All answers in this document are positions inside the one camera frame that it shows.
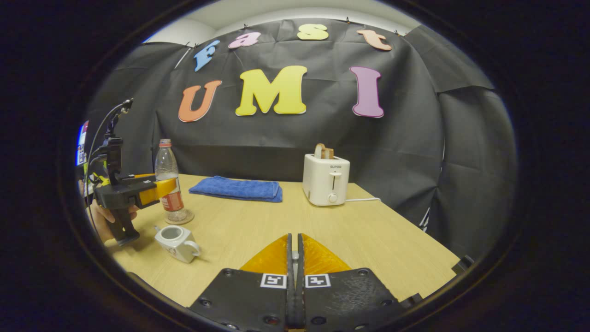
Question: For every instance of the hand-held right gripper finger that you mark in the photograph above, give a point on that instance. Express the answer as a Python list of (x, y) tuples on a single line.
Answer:
[(290, 299), (300, 299)]

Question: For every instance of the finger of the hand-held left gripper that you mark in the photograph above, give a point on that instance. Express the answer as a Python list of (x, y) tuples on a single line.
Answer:
[(138, 176), (154, 191)]

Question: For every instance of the clear plastic water bottle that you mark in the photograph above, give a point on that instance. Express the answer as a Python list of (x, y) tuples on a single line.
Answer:
[(167, 168)]

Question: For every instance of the round wooden coaster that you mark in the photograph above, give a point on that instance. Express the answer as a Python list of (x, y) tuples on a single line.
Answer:
[(186, 217)]

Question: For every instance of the white teacup lid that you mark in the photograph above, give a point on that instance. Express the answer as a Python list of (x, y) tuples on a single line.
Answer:
[(295, 258)]

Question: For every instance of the white ceramic teacup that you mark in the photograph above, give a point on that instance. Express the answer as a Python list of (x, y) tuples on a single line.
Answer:
[(177, 246)]

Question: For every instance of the computer monitor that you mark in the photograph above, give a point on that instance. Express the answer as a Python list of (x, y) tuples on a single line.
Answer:
[(82, 145)]

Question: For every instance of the blue folded towel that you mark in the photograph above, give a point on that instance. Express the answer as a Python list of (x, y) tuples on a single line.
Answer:
[(235, 188)]

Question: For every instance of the white toaster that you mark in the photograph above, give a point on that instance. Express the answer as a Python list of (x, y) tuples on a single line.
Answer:
[(325, 182)]

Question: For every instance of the toast slice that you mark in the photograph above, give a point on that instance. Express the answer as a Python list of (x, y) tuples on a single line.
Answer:
[(319, 151), (328, 153)]

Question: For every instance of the black backdrop cloth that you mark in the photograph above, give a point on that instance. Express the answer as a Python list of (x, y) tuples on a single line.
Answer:
[(368, 157)]

